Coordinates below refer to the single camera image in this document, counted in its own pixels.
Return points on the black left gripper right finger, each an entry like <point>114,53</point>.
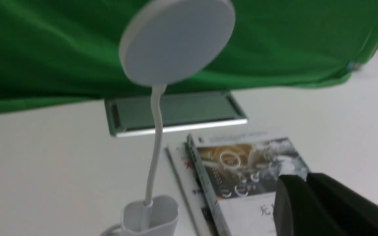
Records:
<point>354,213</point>

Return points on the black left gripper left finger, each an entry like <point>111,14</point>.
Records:
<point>297,211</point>

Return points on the white desk lamp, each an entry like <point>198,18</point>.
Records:
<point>166,42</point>

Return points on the white book with car photo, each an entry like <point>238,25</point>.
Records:
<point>239,174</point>

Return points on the white book underneath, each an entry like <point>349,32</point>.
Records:
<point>191,189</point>

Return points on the silver tablet device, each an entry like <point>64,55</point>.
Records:
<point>132,116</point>

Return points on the green backdrop cloth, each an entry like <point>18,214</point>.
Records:
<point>56,52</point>

